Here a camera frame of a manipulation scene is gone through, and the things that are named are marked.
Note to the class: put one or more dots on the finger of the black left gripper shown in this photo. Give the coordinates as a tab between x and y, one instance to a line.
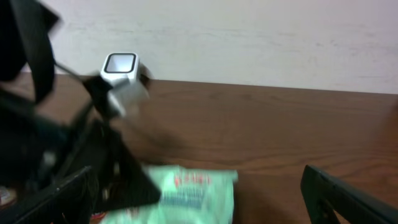
122	181

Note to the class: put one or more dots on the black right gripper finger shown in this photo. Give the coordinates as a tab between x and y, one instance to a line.
326	196

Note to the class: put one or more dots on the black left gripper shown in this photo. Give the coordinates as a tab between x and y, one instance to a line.
36	151

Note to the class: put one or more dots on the mint green wipes packet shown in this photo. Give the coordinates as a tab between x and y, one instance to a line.
187	196

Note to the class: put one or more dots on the red chocolate bar wrapper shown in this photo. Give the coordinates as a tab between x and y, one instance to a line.
8	196

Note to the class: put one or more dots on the white barcode scanner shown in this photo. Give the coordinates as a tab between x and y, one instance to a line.
122	67

